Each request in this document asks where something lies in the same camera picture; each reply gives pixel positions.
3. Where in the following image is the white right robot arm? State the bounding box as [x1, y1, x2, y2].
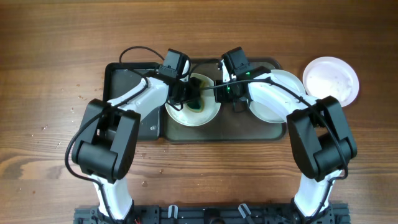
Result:
[214, 66, 357, 223]

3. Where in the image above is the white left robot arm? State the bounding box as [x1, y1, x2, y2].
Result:
[65, 76, 204, 223]

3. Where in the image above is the light blue plate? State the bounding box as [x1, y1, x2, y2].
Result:
[248, 69, 306, 123]

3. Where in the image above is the green yellow sponge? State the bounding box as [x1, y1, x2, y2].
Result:
[187, 78, 205, 113]

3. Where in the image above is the grey serving tray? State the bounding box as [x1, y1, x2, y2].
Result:
[159, 57, 287, 144]

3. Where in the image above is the pink white plate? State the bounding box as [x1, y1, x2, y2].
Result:
[302, 57, 359, 107]

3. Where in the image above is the cream white plate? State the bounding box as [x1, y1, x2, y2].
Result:
[165, 90, 221, 127]

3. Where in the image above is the black water tray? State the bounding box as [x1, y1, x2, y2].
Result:
[102, 62, 162, 141]

